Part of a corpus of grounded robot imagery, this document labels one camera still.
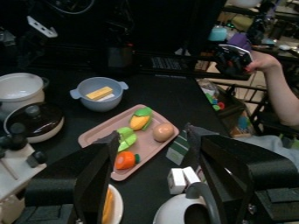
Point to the white plate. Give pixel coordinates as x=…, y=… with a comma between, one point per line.
x=116, y=204

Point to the white toy pot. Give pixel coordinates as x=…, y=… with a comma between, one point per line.
x=18, y=87

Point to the yellow toy food slice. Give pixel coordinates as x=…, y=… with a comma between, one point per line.
x=106, y=207

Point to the purple object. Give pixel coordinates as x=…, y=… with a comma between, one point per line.
x=240, y=41

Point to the black handheld device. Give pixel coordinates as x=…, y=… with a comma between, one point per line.
x=233, y=59

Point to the white toy stove black knobs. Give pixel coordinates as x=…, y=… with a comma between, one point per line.
x=14, y=163

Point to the white sushi piece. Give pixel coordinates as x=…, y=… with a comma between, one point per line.
x=190, y=175
x=176, y=180

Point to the orange toy carrot piece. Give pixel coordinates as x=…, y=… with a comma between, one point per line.
x=125, y=160

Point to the white metal bracket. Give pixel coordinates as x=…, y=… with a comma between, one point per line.
x=40, y=27

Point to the yellow toy butter block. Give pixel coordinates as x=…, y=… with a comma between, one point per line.
x=98, y=93

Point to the crate with colourful toys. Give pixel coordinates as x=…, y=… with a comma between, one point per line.
x=222, y=108

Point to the green white striped box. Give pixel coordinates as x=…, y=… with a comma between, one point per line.
x=177, y=148

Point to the brown toy egg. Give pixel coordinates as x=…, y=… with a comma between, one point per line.
x=162, y=132

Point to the pink plastic tray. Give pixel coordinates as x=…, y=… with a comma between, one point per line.
x=149, y=147

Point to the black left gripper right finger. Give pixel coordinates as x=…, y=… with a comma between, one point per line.
x=240, y=172

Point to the toy corn cob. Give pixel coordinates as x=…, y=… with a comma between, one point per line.
x=140, y=119

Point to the person's hand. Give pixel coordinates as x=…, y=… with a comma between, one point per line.
x=264, y=61

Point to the green toy vegetable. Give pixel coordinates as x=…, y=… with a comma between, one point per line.
x=126, y=138

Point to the teal cup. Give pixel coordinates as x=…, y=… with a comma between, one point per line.
x=216, y=33

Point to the person's bare forearm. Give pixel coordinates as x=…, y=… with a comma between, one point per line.
x=281, y=96

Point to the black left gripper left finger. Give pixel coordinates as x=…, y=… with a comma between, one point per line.
x=73, y=178

